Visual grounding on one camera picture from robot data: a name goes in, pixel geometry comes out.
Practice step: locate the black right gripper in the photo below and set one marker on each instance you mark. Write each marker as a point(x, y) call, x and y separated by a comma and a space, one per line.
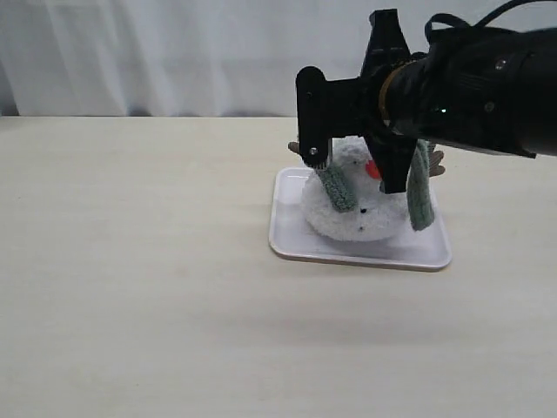
point(358, 106)

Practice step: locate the green fuzzy scarf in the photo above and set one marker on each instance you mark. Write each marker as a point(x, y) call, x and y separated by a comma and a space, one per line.
point(420, 191)

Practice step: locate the white plush snowman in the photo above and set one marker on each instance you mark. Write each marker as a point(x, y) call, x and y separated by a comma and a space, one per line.
point(348, 217)

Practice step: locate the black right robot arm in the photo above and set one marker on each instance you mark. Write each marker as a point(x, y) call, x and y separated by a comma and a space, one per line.
point(478, 88)

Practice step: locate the white plastic tray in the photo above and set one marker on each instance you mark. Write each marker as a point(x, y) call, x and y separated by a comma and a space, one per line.
point(292, 238)

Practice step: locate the white backdrop curtain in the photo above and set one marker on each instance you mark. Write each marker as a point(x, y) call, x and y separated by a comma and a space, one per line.
point(188, 58)

